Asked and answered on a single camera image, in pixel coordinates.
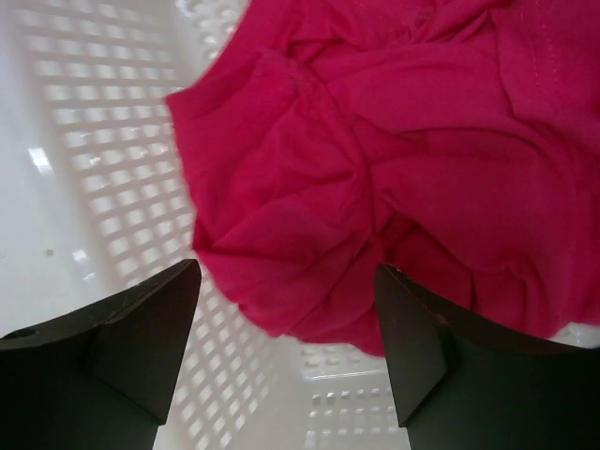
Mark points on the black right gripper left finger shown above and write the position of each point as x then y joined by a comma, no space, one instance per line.
102,376

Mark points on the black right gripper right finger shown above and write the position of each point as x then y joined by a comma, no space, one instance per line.
460,381

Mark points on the magenta t-shirt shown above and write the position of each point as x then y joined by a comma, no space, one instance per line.
455,140

